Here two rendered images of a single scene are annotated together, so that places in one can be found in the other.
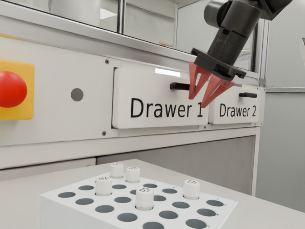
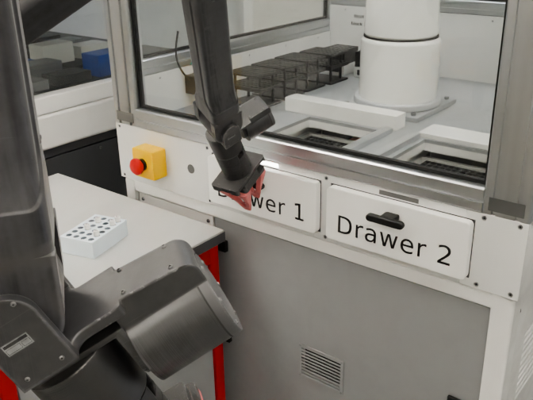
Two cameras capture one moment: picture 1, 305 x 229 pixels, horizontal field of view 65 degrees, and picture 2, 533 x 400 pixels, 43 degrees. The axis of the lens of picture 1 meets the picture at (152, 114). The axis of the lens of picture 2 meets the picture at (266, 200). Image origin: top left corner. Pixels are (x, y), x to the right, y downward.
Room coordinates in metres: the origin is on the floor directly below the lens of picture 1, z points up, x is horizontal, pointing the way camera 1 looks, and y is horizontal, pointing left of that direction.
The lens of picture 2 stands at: (0.38, -1.34, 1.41)
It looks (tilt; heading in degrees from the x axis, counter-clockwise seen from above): 23 degrees down; 83
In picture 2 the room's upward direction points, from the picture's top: 1 degrees counter-clockwise
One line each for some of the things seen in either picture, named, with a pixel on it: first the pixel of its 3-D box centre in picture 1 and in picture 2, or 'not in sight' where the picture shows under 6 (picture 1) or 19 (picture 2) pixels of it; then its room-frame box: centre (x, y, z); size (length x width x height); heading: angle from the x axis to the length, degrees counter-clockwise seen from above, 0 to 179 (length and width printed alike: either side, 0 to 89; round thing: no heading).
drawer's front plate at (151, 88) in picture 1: (169, 101); (261, 191); (0.54, -0.04, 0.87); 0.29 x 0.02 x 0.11; 134
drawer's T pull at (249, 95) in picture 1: (246, 95); (388, 218); (0.74, -0.28, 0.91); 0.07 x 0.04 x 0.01; 134
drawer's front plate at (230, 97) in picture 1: (237, 105); (393, 229); (0.76, -0.26, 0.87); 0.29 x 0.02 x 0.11; 134
